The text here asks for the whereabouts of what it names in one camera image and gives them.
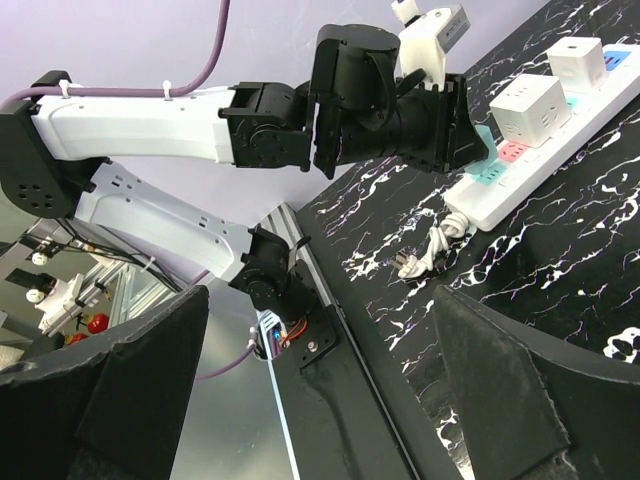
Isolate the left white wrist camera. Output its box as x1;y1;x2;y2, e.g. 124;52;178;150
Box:
391;0;470;92

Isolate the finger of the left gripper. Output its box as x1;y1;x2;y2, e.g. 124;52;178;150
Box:
466;124;493;168

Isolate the white coiled strip cord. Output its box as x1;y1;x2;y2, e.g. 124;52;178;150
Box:
389;209;474;281

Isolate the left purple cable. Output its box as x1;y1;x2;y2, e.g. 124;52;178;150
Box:
0;0;231;109

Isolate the white cube socket adapter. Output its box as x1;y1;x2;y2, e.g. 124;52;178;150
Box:
489;74;572;148

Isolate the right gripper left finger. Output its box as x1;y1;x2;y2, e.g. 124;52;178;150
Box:
1;286;209;479

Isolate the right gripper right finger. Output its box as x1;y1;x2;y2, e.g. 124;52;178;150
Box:
433;286;639;479

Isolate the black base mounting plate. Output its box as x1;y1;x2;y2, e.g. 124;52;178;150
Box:
272;256;459;479

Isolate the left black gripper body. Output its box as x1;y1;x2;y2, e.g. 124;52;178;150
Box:
390;72;467;173

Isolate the white USB charger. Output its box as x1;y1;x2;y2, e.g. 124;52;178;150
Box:
546;37;607;94

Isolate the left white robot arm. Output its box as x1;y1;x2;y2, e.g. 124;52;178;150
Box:
1;24;489;325

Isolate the white multicolour power strip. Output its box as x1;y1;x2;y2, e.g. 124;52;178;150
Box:
443;44;639;232

